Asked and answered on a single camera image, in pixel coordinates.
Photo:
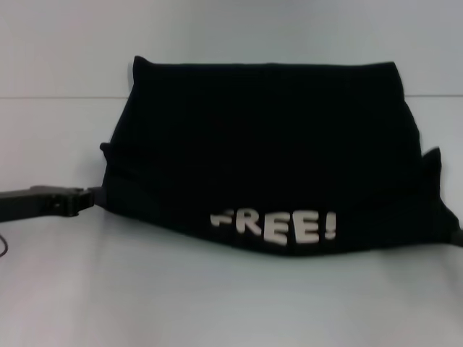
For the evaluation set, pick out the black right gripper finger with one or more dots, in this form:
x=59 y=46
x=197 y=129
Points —
x=457 y=238

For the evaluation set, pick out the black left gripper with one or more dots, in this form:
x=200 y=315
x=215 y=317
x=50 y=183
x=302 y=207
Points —
x=36 y=202

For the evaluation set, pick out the black shirt with white print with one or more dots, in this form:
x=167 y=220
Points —
x=253 y=162

